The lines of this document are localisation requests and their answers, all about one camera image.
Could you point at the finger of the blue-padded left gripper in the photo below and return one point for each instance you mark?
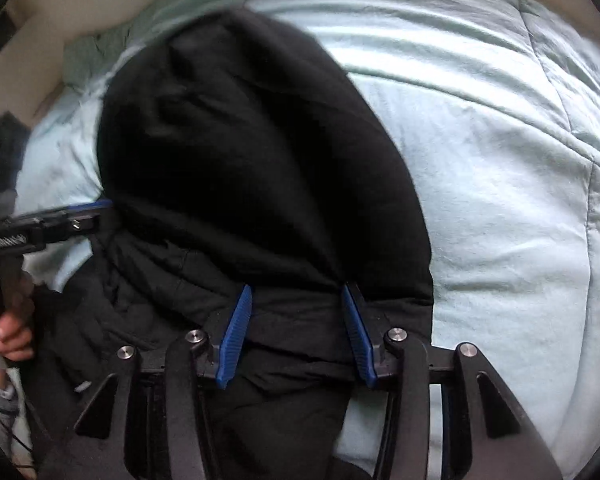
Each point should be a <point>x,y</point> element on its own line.
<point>96,205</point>

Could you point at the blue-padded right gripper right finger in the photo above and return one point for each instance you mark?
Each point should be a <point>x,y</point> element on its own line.
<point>361,344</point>

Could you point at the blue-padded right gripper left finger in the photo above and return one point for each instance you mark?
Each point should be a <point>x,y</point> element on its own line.
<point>233,339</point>

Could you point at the black hooded jacket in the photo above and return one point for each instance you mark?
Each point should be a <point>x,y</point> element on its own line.
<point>238,154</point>

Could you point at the grey sleeve forearm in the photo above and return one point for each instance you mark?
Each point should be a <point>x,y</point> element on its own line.
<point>9,411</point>

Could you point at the person's left hand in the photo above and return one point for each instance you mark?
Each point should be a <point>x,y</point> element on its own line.
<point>15,334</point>

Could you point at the light green bed comforter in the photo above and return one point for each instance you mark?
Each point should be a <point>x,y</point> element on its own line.
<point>495,105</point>

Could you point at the beige padded bed frame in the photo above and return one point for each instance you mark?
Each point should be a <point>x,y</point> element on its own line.
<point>80,5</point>

